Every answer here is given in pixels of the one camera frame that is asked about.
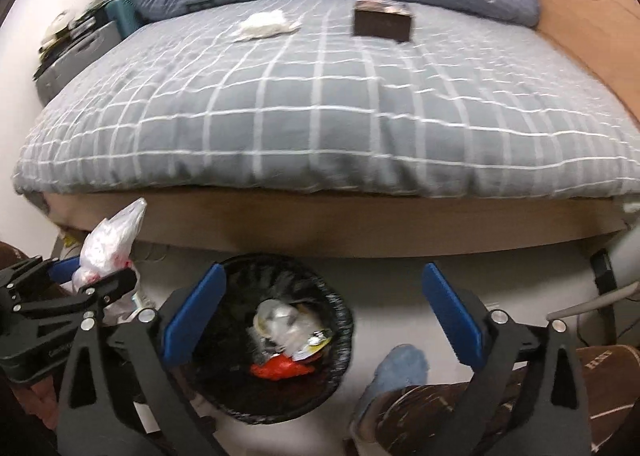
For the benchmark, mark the red plastic bag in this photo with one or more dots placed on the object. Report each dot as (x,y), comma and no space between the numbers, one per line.
(277,368)

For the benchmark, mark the clear bubble wrap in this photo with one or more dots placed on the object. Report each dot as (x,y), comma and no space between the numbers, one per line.
(277,326)

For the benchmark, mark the crumpled white tissue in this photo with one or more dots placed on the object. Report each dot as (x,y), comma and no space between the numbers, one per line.
(265,26)

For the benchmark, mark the yellow white snack packet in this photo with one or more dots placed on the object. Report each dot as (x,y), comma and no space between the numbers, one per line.
(315,338)

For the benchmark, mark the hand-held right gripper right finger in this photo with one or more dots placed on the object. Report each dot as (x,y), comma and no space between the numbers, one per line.
(452,316)

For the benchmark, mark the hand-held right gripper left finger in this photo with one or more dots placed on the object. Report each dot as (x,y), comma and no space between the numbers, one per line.
(192,311)

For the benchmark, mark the grey checked bed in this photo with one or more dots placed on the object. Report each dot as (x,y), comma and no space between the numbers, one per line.
(350,226)
(320,136)

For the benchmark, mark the black power adapter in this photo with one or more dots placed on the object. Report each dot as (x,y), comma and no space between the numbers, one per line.
(602,271)

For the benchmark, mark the clear plastic bag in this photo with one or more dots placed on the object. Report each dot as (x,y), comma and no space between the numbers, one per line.
(107,241)

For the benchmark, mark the blue slipper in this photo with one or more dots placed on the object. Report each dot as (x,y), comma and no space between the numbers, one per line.
(395,371)

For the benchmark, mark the black cardboard box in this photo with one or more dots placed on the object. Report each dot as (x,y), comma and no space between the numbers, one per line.
(380,26)

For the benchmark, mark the grey curved bar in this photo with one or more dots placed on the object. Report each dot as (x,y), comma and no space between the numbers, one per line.
(600,301)

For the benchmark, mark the bin with black liner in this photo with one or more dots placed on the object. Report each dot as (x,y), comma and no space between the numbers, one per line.
(225,386)

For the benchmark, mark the person's right leg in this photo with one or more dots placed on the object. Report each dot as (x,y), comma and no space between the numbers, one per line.
(415,416)

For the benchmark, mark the pile of dark clutter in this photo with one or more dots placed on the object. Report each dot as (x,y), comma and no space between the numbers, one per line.
(80,21)

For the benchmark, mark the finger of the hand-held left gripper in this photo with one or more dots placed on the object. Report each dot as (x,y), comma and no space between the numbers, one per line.
(40,276)
(90,293)

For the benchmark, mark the grey suitcase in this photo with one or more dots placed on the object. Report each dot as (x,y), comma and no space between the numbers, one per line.
(75,61)

